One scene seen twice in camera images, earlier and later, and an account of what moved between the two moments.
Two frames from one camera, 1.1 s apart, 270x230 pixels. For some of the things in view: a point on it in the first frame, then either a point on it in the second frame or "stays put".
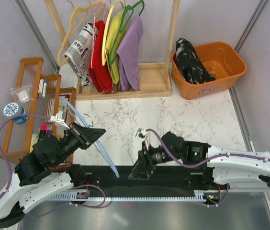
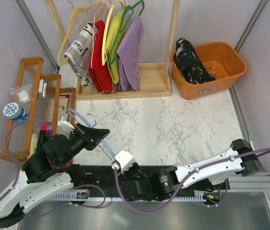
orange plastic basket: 221,60 stays put
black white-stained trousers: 191,68 stays put
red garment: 98,74 stays put
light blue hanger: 98,144 -> 83,118
